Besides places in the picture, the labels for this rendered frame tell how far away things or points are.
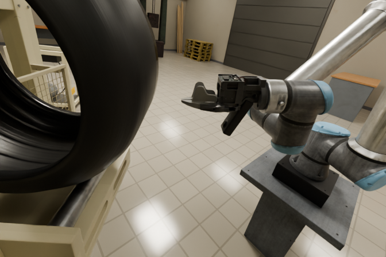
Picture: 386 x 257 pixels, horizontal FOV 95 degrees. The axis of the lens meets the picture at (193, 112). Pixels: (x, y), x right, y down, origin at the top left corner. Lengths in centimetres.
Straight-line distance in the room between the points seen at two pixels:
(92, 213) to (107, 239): 97
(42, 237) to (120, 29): 36
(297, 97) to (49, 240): 56
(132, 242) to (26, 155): 97
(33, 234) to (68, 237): 6
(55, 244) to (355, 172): 98
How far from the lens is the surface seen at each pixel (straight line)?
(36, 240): 44
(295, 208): 107
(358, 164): 99
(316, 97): 53
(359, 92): 479
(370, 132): 95
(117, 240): 149
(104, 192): 57
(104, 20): 31
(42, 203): 68
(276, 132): 59
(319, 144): 107
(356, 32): 81
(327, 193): 112
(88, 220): 53
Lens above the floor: 130
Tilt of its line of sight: 26 degrees down
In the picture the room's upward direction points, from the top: 9 degrees clockwise
